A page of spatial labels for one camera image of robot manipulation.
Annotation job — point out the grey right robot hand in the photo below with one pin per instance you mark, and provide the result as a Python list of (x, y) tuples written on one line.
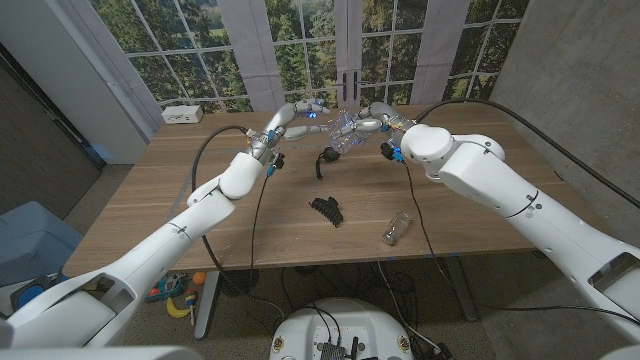
[(387, 116)]

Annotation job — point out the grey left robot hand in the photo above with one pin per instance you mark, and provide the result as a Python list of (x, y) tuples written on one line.
[(277, 122)]

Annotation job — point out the clear hinged glass jar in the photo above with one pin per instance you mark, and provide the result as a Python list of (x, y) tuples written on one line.
[(345, 137)]

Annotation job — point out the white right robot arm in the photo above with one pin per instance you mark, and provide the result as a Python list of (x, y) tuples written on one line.
[(500, 180)]

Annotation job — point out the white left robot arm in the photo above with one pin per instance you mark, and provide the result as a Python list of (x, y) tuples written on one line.
[(200, 220)]

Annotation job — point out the clear glass salt shaker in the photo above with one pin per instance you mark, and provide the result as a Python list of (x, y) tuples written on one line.
[(396, 228)]

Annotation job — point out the printed window backdrop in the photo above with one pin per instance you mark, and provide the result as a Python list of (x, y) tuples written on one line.
[(300, 50)]

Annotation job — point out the white power strip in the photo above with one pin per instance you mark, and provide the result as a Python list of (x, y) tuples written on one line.
[(182, 114)]

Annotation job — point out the black hair claw clip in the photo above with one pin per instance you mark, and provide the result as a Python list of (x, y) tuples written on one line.
[(327, 210)]

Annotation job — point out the black round disc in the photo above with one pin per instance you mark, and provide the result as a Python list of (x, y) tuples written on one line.
[(239, 282)]

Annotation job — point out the orange ball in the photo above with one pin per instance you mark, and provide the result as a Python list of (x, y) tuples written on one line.
[(199, 278)]

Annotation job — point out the grey table leg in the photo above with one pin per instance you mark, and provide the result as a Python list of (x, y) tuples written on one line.
[(460, 290)]

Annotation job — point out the white table leg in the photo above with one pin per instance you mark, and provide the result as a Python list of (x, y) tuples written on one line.
[(207, 305)]

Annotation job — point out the colourful toy stick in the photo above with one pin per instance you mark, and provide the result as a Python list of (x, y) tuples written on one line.
[(190, 304)]

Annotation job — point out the teal toy basket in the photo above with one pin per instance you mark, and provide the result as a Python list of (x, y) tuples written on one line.
[(165, 290)]

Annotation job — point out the yellow toy banana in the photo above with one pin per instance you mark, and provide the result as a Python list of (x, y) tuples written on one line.
[(176, 311)]

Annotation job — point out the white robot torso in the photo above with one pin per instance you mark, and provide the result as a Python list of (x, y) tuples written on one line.
[(340, 330)]

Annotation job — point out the blue plastic bin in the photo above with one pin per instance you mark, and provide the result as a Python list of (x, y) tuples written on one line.
[(30, 235)]

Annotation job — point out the blue and black bag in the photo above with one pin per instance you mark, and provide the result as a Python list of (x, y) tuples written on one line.
[(32, 295)]

